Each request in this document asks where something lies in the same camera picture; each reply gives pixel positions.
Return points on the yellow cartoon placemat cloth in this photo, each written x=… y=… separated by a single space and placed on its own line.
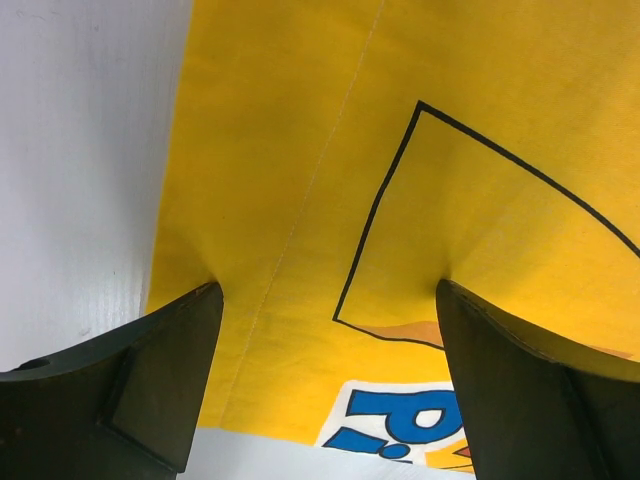
x=331 y=161

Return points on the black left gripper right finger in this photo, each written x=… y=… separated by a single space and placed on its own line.
x=534 y=404

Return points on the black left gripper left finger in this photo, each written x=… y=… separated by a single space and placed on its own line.
x=123 y=405

